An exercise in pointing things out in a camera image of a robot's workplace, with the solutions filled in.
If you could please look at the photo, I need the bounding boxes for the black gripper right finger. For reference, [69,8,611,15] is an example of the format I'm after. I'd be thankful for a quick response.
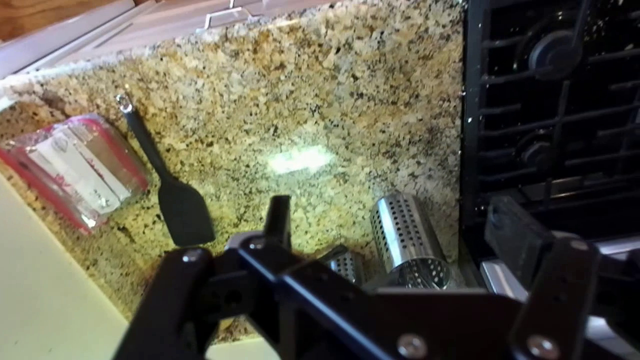
[481,193,640,360]

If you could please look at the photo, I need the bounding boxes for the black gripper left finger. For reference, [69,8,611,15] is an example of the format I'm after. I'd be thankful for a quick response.
[111,193,427,360]

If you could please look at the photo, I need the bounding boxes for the right steel utensil holder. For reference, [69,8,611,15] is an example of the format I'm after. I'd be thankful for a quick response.
[322,244,364,284]

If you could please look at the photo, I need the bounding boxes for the steel utensil holder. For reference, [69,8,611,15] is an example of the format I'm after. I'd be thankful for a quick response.
[372,191,449,290]
[322,244,364,284]

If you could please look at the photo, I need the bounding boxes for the left steel utensil holder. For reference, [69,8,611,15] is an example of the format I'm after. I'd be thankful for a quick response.
[372,191,449,290]

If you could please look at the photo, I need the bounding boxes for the black spatula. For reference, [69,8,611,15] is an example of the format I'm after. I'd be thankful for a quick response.
[116,93,216,246]

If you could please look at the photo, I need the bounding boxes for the black gas stove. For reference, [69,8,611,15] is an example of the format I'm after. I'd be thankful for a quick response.
[460,0,640,238]

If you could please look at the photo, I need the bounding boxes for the red clear plastic container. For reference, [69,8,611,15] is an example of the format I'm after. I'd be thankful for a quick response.
[0,113,149,234]

